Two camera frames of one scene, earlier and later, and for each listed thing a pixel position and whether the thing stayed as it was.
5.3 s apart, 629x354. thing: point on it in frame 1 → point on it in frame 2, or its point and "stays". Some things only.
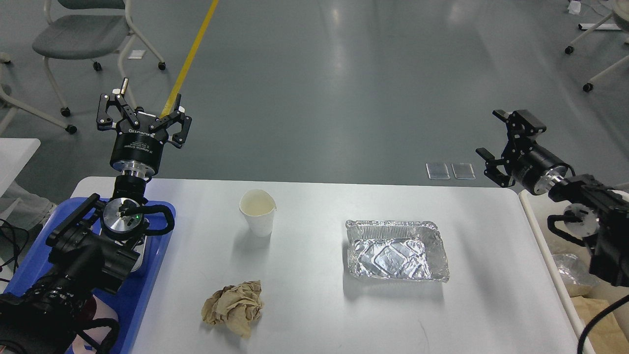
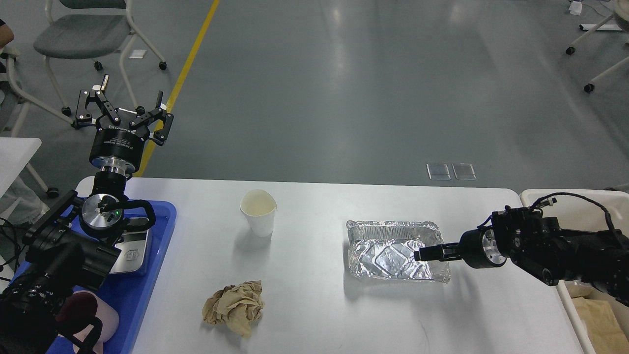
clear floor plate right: (463, 171) stays
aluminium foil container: (396, 249) stays
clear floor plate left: (437, 171) stays
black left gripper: (138, 150) → (118, 145)
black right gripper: (535, 168) → (477, 247)
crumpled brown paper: (236, 306) stays
